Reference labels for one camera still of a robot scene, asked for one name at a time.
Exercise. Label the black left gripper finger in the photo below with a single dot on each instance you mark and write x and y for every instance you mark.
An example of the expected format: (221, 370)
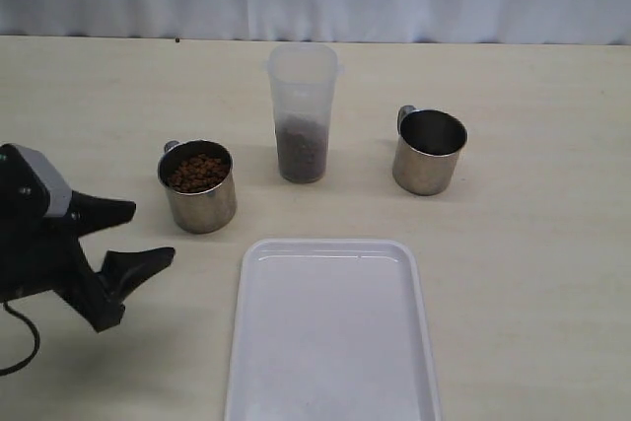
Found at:
(123, 272)
(89, 214)

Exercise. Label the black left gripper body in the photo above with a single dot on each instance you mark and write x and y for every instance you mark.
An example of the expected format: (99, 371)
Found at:
(39, 250)

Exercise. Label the steel mug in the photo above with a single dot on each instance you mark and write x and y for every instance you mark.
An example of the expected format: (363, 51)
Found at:
(197, 176)
(428, 147)

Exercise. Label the white plastic tray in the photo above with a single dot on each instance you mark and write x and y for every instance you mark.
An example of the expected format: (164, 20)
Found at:
(331, 329)

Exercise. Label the clear plastic tall container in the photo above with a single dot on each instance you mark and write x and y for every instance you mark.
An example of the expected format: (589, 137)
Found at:
(302, 78)

